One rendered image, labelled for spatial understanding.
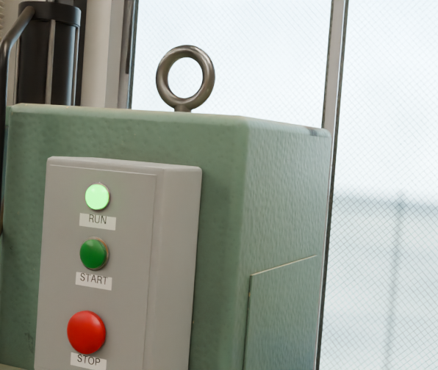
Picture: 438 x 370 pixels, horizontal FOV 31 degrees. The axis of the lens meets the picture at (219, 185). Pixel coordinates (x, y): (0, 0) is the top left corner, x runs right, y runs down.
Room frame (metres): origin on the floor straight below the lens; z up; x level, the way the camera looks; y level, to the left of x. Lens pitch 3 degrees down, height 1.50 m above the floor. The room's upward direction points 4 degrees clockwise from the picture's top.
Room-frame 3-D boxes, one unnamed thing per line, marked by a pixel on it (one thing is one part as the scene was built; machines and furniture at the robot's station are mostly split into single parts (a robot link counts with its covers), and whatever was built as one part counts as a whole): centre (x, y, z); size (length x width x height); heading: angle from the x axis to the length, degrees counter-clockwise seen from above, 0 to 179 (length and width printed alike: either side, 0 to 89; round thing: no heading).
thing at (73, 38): (0.78, 0.17, 1.54); 0.08 x 0.08 x 0.17; 65
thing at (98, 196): (0.55, 0.08, 1.46); 0.02 x 0.01 x 0.02; 65
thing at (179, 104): (0.72, 0.04, 1.55); 0.06 x 0.02 x 0.06; 65
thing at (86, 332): (0.55, 0.09, 1.36); 0.03 x 0.01 x 0.03; 65
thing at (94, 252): (0.55, 0.08, 1.42); 0.02 x 0.01 x 0.02; 65
